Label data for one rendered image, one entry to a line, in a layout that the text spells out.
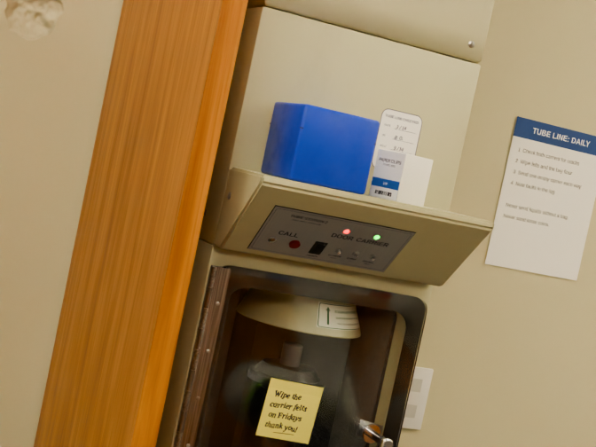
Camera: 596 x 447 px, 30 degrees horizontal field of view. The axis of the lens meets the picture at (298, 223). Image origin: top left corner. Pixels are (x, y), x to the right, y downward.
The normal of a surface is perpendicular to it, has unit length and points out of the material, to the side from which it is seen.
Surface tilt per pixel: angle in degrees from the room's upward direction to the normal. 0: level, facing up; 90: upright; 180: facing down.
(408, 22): 90
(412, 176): 90
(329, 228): 135
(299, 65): 90
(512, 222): 90
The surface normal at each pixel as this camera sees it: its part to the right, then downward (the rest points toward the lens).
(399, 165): -0.74, -0.12
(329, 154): 0.38, 0.13
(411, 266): 0.12, 0.78
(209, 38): -0.90, -0.17
